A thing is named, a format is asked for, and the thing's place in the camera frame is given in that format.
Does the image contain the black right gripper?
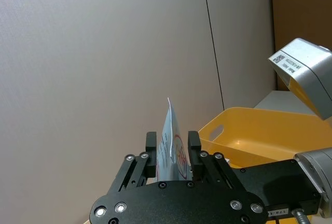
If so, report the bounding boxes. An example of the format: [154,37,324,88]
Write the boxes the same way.
[188,130,322,220]

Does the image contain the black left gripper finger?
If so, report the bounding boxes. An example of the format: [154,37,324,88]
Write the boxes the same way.
[108,131,158,194]

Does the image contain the white printed paper sheet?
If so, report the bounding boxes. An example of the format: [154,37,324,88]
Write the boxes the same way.
[155,96,194,183]

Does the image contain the yellow plastic tray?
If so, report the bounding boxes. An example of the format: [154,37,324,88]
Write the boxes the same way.
[197,107,332,169]

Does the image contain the brown wooden panel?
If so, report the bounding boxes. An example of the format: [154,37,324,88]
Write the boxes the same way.
[271,0,332,92]

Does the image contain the thin cable with silver plug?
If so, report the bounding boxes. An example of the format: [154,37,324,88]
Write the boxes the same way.
[290,207,312,224]

